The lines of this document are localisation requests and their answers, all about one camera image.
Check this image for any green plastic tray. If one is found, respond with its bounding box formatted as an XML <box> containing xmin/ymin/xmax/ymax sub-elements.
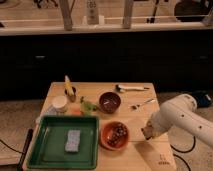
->
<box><xmin>27</xmin><ymin>116</ymin><xmax>99</xmax><ymax>170</ymax></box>

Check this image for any orange toy carrot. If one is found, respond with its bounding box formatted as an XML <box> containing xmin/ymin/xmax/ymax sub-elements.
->
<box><xmin>71</xmin><ymin>110</ymin><xmax>82</xmax><ymax>116</ymax></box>

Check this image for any black rod left of table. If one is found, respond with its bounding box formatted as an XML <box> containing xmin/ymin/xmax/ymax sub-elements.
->
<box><xmin>17</xmin><ymin>129</ymin><xmax>33</xmax><ymax>171</ymax></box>

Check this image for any purple bowl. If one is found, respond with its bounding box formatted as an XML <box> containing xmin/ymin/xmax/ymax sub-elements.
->
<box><xmin>99</xmin><ymin>92</ymin><xmax>121</xmax><ymax>114</ymax></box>

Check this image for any dark blue floor device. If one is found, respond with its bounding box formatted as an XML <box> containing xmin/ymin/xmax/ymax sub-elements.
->
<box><xmin>192</xmin><ymin>91</ymin><xmax>212</xmax><ymax>108</ymax></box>

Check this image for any white round container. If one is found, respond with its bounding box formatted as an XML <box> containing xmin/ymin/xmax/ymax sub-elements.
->
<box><xmin>52</xmin><ymin>96</ymin><xmax>68</xmax><ymax>113</ymax></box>

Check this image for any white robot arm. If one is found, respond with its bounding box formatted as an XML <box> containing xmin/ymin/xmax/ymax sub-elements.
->
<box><xmin>141</xmin><ymin>94</ymin><xmax>213</xmax><ymax>148</ymax></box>

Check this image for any black cable on floor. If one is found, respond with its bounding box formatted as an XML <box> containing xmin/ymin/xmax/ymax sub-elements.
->
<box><xmin>170</xmin><ymin>134</ymin><xmax>198</xmax><ymax>171</ymax></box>

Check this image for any silver fork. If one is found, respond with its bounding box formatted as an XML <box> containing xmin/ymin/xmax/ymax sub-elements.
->
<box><xmin>130</xmin><ymin>99</ymin><xmax>155</xmax><ymax>110</ymax></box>

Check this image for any orange bowl with beads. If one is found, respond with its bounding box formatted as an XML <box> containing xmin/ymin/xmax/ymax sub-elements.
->
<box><xmin>99</xmin><ymin>121</ymin><xmax>130</xmax><ymax>151</ymax></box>

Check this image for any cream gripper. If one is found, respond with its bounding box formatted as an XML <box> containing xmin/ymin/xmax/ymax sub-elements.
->
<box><xmin>142</xmin><ymin>122</ymin><xmax>159</xmax><ymax>140</ymax></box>

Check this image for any green leafy toy vegetable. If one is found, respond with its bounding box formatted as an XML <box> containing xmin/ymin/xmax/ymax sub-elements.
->
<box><xmin>80</xmin><ymin>97</ymin><xmax>97</xmax><ymax>115</ymax></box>

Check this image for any blue-grey sponge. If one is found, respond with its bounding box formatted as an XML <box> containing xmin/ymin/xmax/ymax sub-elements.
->
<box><xmin>65</xmin><ymin>130</ymin><xmax>81</xmax><ymax>152</ymax></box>

